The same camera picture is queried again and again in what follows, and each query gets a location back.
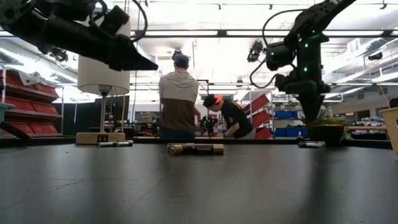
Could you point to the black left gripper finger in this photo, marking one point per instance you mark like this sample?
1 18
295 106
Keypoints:
144 64

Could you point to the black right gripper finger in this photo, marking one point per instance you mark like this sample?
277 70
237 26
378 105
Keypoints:
311 107

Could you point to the yellow plastic bin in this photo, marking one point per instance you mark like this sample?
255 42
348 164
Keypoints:
390 130

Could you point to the copper black battery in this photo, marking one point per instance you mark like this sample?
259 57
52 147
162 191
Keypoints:
208 149
178 149

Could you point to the teal plastic bin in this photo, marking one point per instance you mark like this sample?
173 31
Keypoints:
3 112

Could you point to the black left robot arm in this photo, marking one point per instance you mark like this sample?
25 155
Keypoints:
62 31

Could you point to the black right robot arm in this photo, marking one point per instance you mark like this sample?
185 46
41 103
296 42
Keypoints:
317 18

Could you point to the black background robot arm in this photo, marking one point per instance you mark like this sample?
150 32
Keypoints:
207 124

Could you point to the potted succulent plant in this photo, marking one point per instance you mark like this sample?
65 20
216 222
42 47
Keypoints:
325 135

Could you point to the black ceiling spotlight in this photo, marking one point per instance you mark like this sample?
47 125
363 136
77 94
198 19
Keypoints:
177 52

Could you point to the blue storage bin stack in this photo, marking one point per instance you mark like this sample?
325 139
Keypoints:
284 132

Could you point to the red tilted bin rack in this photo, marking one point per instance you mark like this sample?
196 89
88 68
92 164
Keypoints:
261 116

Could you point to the person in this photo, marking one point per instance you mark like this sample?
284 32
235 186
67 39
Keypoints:
234 119
178 105

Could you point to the wooden bench top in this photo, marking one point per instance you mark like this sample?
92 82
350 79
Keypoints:
363 128

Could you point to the black ceiling fixture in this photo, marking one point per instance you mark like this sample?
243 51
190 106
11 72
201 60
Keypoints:
375 56

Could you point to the black partition panel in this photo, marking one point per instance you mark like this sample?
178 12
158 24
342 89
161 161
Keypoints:
87 118

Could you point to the white shade wooden base lamp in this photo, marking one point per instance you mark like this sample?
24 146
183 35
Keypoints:
93 138

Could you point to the red bin shelf rack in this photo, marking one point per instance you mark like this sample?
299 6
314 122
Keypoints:
31 107

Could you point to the black table mat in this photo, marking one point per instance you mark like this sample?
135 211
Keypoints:
199 193

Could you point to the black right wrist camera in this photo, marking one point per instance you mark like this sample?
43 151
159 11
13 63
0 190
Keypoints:
283 82

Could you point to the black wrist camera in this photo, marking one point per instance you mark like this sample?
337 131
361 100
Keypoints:
114 20
283 82

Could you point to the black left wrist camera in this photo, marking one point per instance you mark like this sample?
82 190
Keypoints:
114 20

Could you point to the black ceiling camera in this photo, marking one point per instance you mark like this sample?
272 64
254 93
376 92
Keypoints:
255 51
60 56

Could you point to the black aluminium table frame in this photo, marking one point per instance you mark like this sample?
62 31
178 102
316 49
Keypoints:
248 141

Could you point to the black overhead frame beam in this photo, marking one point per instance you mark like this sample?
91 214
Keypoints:
221 33

